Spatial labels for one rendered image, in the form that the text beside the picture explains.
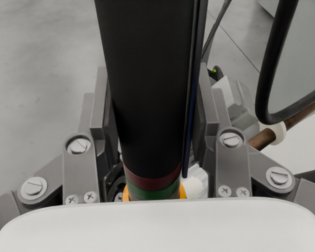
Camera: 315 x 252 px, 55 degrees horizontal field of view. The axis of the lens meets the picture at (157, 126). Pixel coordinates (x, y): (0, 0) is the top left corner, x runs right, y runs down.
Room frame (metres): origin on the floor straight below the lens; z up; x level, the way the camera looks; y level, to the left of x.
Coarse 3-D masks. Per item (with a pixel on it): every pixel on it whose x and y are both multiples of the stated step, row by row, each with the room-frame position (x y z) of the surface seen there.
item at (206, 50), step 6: (228, 0) 0.38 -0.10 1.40; (222, 6) 0.40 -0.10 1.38; (222, 12) 0.37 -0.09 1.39; (216, 18) 0.42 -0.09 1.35; (216, 24) 0.36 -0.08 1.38; (210, 36) 0.35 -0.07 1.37; (210, 42) 0.35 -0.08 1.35; (204, 48) 0.34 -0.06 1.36; (204, 54) 0.34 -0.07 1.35; (204, 60) 0.37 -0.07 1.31
